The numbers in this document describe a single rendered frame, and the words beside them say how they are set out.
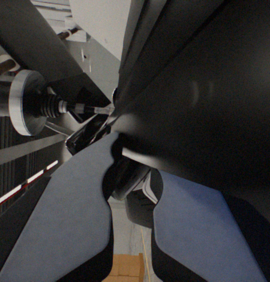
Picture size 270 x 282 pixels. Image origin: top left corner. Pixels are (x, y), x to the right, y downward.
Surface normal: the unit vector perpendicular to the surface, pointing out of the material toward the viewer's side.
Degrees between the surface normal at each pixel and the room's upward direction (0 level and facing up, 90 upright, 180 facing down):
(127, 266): 90
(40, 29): 131
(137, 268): 90
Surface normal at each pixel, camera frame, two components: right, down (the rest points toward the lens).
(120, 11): -0.69, 0.66
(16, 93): 0.07, -0.10
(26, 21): 0.77, -0.51
